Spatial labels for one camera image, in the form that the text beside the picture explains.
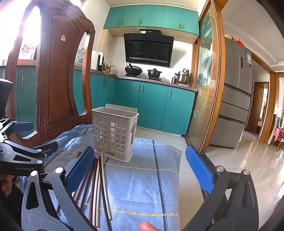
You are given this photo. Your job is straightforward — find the pale wooden chopstick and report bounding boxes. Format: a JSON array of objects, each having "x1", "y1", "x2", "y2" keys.
[
  {"x1": 100, "y1": 151, "x2": 112, "y2": 220},
  {"x1": 92, "y1": 160, "x2": 100, "y2": 227}
]

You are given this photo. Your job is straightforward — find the teal upper kitchen cabinets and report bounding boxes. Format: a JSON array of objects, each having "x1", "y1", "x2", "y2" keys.
[{"x1": 104, "y1": 4, "x2": 199, "y2": 35}]

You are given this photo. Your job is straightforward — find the person's left hand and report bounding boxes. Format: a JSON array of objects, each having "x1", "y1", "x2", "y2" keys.
[{"x1": 1, "y1": 174, "x2": 14, "y2": 196}]

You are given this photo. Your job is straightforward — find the person's right hand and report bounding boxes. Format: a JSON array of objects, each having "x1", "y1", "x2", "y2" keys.
[{"x1": 139, "y1": 221, "x2": 161, "y2": 231}]

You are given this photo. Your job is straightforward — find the silver multi-door refrigerator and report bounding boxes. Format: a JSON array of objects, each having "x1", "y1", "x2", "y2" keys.
[{"x1": 210, "y1": 37, "x2": 252, "y2": 148}]

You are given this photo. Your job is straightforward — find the beige plastic utensil basket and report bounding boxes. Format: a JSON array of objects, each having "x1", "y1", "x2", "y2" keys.
[{"x1": 92, "y1": 103, "x2": 139, "y2": 163}]

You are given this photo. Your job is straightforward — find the wood framed glass door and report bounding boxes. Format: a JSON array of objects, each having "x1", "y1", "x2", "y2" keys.
[{"x1": 186, "y1": 1, "x2": 226, "y2": 153}]

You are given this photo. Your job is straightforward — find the white countertop appliance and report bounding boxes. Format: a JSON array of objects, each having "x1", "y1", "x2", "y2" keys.
[{"x1": 91, "y1": 50, "x2": 104, "y2": 71}]

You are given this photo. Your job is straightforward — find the carved dark wooden chair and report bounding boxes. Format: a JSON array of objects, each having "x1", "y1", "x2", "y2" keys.
[{"x1": 5, "y1": 1, "x2": 95, "y2": 147}]

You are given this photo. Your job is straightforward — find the black lidded pot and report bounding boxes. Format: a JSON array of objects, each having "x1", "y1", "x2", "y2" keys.
[{"x1": 148, "y1": 68, "x2": 161, "y2": 78}]

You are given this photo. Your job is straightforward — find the black wok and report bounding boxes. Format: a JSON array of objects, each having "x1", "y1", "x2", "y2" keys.
[{"x1": 125, "y1": 63, "x2": 143, "y2": 76}]

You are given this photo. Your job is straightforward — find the black range hood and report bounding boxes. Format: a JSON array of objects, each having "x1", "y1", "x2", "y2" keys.
[{"x1": 124, "y1": 32, "x2": 174, "y2": 67}]

